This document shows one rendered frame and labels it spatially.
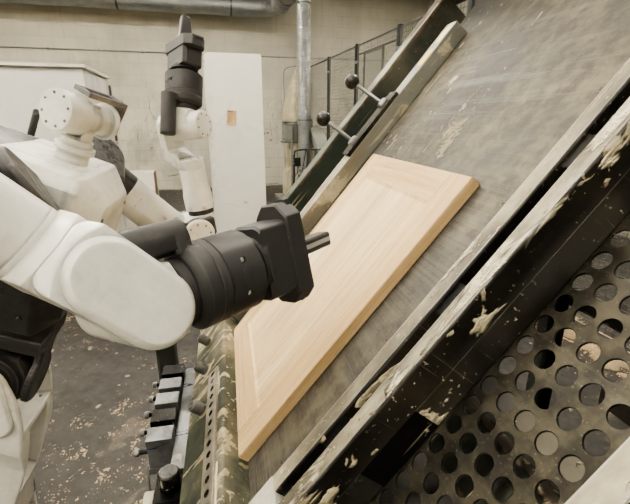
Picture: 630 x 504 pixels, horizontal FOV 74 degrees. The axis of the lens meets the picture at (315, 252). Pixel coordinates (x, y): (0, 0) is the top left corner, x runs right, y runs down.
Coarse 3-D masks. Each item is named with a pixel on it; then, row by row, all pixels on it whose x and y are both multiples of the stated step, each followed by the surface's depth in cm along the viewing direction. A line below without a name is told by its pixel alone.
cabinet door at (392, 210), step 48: (384, 192) 84; (432, 192) 68; (336, 240) 89; (384, 240) 72; (432, 240) 63; (336, 288) 76; (384, 288) 64; (240, 336) 101; (288, 336) 80; (336, 336) 65; (240, 384) 84; (288, 384) 68; (240, 432) 72
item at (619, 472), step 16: (624, 448) 23; (608, 464) 23; (624, 464) 23; (592, 480) 23; (608, 480) 23; (624, 480) 22; (576, 496) 23; (592, 496) 23; (608, 496) 22; (624, 496) 22
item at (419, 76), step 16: (448, 32) 104; (464, 32) 105; (432, 48) 106; (448, 48) 105; (416, 64) 109; (432, 64) 105; (416, 80) 106; (400, 96) 106; (400, 112) 107; (384, 128) 108; (368, 144) 108; (352, 160) 109; (336, 176) 109; (352, 176) 110; (320, 192) 111; (336, 192) 110; (304, 208) 114; (320, 208) 111; (304, 224) 111
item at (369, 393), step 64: (576, 128) 41; (576, 192) 37; (512, 256) 38; (576, 256) 40; (448, 320) 40; (512, 320) 40; (384, 384) 42; (448, 384) 41; (320, 448) 45; (384, 448) 42
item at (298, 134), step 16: (288, 96) 661; (288, 112) 663; (288, 128) 665; (304, 128) 642; (288, 144) 674; (304, 144) 649; (320, 144) 635; (288, 160) 689; (304, 160) 598; (288, 176) 690
